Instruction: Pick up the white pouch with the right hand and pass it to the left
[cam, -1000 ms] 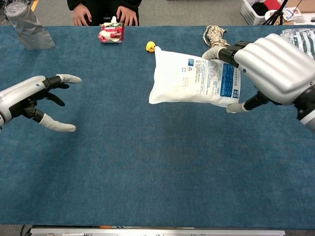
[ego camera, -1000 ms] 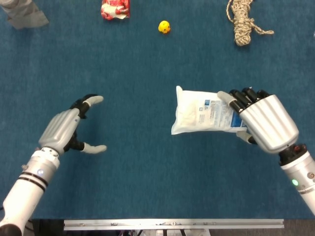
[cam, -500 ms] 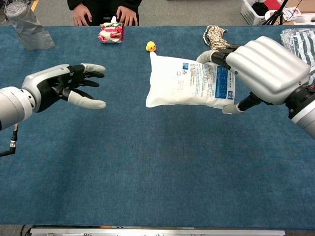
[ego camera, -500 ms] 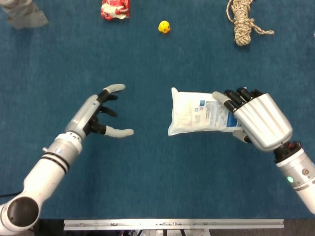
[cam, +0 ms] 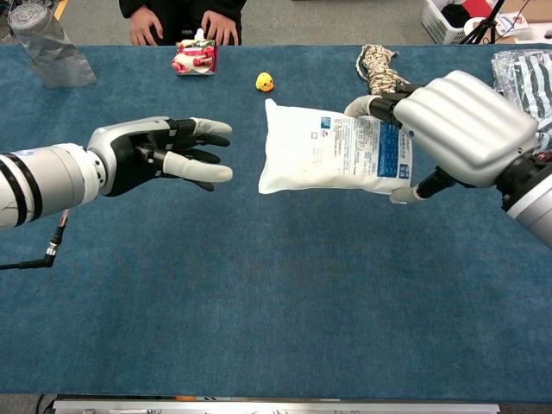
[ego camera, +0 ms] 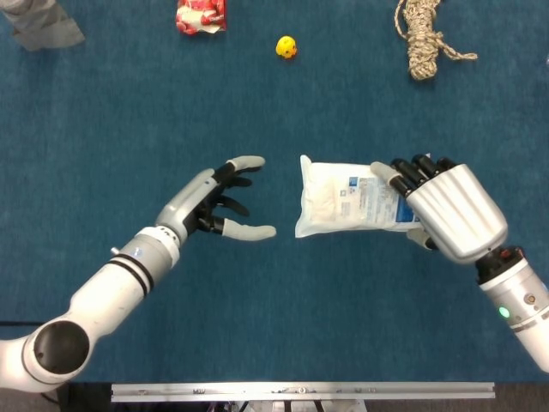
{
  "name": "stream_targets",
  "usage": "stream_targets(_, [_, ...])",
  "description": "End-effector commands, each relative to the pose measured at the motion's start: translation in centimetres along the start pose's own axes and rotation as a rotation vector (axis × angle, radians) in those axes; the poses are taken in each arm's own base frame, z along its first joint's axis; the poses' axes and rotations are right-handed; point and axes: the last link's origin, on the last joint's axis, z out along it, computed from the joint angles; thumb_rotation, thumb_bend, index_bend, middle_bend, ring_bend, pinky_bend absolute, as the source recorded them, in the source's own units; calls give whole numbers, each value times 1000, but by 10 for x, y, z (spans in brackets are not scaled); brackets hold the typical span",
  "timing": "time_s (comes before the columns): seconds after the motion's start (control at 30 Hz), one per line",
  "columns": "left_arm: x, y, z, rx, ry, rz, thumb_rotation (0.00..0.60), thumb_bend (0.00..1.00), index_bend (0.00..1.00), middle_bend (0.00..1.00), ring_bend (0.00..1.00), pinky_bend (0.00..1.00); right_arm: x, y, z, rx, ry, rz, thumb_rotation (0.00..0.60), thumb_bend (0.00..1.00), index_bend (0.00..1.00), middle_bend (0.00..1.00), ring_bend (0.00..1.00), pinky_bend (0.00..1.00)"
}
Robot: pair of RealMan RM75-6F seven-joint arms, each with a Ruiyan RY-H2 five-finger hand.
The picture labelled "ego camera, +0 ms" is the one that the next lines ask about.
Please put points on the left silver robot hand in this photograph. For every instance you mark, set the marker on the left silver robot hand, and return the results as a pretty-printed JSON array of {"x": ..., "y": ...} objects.
[{"x": 188, "y": 201}]

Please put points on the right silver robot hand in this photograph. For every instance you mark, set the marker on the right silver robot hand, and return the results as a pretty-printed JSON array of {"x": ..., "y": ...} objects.
[{"x": 459, "y": 214}]

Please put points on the white blue plastic packet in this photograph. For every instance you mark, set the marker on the white blue plastic packet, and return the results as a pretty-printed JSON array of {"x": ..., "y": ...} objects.
[{"x": 334, "y": 201}]

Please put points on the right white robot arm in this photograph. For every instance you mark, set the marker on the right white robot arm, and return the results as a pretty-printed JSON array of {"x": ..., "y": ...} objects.
[{"x": 519, "y": 300}]

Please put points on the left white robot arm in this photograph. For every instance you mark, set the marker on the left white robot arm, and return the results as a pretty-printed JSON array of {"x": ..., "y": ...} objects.
[{"x": 107, "y": 292}]

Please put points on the blue felt table cloth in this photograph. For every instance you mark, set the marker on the blue felt table cloth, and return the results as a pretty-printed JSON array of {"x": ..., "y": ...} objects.
[{"x": 300, "y": 107}]

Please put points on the yellow rubber duck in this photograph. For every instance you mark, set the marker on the yellow rubber duck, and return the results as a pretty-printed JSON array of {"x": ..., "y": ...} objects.
[{"x": 286, "y": 47}]

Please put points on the red white snack pouch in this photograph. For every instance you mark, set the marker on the red white snack pouch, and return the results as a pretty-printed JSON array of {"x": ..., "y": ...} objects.
[{"x": 199, "y": 15}]

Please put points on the aluminium rail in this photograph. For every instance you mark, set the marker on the aluminium rail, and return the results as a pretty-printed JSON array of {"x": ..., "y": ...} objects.
[{"x": 300, "y": 391}]

